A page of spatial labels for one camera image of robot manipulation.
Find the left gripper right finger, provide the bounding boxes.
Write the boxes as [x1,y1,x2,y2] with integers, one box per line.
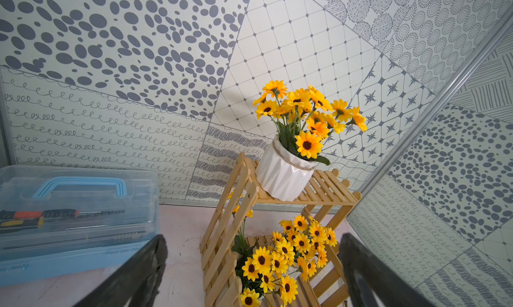
[338,233,433,307]

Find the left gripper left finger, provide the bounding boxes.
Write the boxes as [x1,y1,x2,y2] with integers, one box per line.
[76,234,168,306]

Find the blue plastic tool box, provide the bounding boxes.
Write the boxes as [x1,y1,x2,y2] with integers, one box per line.
[1,165,158,286]

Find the sunflower pot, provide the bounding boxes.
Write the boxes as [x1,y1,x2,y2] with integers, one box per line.
[232,215,337,306]
[254,81,367,201]

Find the wooden two-tier shelf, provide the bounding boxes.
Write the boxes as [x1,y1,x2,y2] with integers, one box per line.
[199,153,362,306]

